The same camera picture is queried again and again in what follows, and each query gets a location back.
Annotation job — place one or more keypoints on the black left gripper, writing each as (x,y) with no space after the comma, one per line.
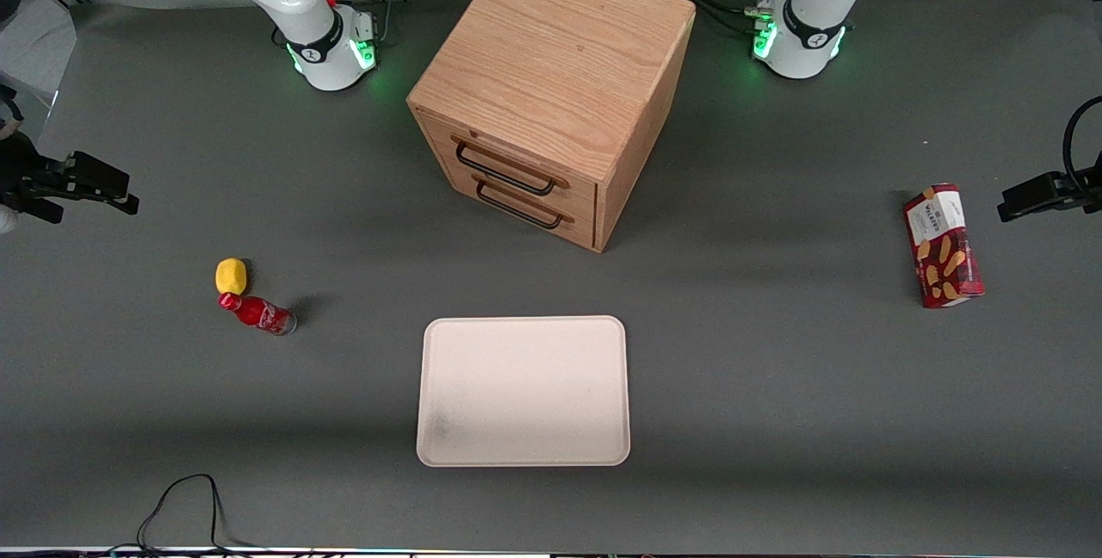
(1079,187)

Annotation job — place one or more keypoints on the oak wooden drawer cabinet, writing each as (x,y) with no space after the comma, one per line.
(551,50)

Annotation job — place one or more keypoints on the beige plastic tray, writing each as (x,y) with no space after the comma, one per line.
(523,390)

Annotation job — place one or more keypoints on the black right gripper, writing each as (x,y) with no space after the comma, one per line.
(19,172)

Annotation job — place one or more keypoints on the yellow lemon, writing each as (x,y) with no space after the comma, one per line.
(231,275)

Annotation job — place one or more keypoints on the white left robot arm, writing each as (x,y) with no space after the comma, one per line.
(818,15)

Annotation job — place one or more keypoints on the red shortbread cookie box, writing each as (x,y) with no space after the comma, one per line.
(943,244)

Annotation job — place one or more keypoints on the red coke bottle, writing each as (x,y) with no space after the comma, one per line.
(258,313)

